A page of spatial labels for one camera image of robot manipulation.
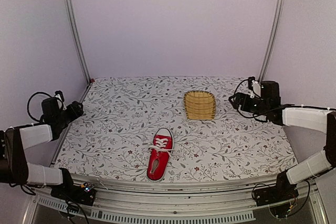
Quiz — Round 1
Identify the red canvas sneaker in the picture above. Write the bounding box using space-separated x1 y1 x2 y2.
146 128 174 182

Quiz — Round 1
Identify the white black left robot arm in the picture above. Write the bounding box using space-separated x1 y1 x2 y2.
1 97 83 200

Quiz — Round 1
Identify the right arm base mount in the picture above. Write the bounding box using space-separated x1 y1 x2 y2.
251 183 299 219

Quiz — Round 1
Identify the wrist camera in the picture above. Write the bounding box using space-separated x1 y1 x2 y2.
55 90 66 110
248 77 261 98

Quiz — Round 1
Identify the right aluminium frame post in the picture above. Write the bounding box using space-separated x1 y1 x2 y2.
258 0 285 82

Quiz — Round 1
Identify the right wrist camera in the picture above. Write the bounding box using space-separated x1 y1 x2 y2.
248 77 261 98

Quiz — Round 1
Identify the left aluminium frame post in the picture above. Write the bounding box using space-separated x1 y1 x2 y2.
64 0 91 84

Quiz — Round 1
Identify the aluminium front rail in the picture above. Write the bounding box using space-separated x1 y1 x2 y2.
22 175 329 224

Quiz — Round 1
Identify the white shoelace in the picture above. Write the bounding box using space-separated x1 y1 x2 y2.
146 136 177 157

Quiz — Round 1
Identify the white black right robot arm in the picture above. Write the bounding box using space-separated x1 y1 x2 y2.
228 77 335 201

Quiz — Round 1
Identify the aluminium frame post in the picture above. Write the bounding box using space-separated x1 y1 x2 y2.
258 0 285 82
64 0 91 84

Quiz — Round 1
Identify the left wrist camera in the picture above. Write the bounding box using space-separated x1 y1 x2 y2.
55 90 66 110

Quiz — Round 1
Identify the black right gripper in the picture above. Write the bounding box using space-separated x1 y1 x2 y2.
228 92 270 116

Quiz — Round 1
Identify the floral patterned table mat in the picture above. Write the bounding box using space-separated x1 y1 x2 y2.
56 76 300 183

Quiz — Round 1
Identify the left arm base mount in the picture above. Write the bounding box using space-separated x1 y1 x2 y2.
50 182 97 206

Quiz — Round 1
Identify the woven bamboo tray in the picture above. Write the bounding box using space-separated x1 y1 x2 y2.
183 91 216 120

